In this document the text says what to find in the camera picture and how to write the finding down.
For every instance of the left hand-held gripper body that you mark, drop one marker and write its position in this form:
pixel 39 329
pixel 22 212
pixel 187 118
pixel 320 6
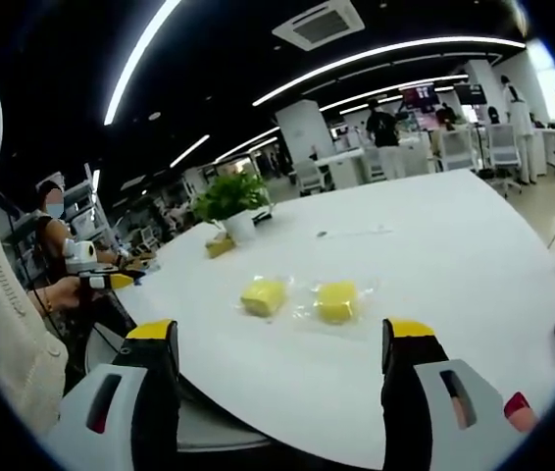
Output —
pixel 80 254

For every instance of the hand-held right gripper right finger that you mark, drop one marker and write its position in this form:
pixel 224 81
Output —
pixel 429 417

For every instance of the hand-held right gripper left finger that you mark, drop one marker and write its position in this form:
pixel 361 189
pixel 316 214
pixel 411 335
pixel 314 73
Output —
pixel 111 417

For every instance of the yellow silicone block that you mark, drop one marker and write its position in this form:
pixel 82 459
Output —
pixel 218 246
pixel 263 295
pixel 337 301

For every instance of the person's left hand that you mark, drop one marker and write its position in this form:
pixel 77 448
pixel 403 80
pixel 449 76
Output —
pixel 64 294

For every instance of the person's right hand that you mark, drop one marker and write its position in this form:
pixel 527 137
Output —
pixel 521 417

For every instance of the white storage shelf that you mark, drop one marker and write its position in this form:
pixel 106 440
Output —
pixel 86 201

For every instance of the person's cream knit sweater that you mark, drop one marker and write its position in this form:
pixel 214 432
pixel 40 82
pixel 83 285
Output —
pixel 3 304

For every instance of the right yellow packaged sponge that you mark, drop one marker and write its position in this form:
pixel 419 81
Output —
pixel 366 294

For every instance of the yellow packaged sponge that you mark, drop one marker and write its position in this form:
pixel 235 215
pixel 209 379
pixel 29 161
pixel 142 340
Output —
pixel 287 284
pixel 366 294

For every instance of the green potted plant white pot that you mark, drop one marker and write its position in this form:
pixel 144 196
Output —
pixel 233 196

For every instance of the left yellow packaged sponge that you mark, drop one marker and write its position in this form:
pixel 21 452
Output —
pixel 287 284

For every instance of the curved ceiling light strip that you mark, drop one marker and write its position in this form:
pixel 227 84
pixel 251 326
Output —
pixel 380 56
pixel 135 54

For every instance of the white mesh office chair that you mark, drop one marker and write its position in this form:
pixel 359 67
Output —
pixel 458 149
pixel 504 149
pixel 311 176

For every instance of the colourful display screen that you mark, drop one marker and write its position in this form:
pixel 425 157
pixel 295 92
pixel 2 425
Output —
pixel 420 105

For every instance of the ceiling air conditioner vent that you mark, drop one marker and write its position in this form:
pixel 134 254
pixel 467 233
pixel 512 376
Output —
pixel 319 23

